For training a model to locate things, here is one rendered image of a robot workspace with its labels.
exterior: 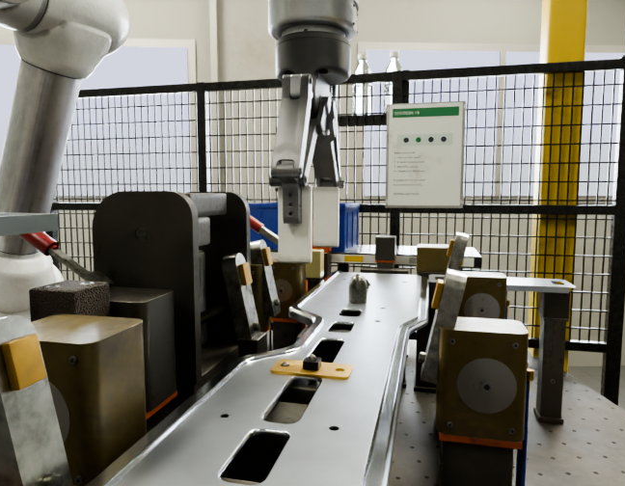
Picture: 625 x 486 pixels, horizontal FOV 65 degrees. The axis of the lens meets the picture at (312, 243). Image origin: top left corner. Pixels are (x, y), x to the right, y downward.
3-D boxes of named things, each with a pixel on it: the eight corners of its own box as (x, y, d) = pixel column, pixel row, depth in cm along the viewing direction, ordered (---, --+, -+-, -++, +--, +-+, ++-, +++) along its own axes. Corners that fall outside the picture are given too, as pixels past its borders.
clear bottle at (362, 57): (370, 116, 153) (371, 50, 151) (350, 117, 155) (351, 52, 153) (373, 119, 160) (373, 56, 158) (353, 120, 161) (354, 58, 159)
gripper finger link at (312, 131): (331, 105, 48) (329, 93, 47) (313, 189, 42) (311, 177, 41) (293, 106, 49) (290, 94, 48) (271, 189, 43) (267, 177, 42)
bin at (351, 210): (343, 252, 131) (344, 203, 130) (244, 248, 142) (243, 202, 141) (360, 246, 146) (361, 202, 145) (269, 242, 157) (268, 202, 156)
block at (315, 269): (320, 414, 108) (320, 250, 105) (305, 412, 109) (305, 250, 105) (323, 407, 112) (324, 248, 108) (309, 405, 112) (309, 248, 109)
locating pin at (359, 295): (366, 313, 83) (366, 275, 82) (346, 312, 84) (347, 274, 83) (367, 309, 86) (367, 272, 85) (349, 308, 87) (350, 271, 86)
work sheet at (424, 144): (462, 208, 143) (466, 100, 140) (385, 207, 148) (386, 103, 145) (462, 207, 145) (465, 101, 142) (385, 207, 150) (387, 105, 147)
